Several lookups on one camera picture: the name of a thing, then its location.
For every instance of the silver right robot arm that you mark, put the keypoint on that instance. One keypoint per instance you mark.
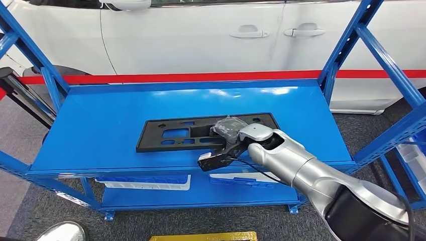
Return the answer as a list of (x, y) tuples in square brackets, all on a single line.
[(299, 166)]

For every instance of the red barrier belt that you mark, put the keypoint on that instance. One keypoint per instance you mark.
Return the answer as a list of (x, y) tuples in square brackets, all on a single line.
[(2, 94), (199, 77)]

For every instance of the yellow floor tape square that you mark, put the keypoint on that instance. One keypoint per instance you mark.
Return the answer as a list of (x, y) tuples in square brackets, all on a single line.
[(199, 237)]

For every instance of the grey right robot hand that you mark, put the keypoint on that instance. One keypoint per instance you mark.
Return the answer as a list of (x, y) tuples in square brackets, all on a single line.
[(228, 128)]

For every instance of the white car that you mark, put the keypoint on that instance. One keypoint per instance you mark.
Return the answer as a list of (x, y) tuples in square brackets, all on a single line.
[(183, 40)]

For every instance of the chrome stanchion post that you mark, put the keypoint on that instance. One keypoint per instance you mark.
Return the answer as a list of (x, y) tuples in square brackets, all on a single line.
[(30, 96), (63, 233)]

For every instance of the black plastic panel part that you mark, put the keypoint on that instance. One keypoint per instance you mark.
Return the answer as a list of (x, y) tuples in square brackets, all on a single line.
[(149, 143)]

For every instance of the blue metal shelf rack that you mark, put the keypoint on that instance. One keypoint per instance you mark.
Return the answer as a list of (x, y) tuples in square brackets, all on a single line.
[(100, 133), (392, 176)]

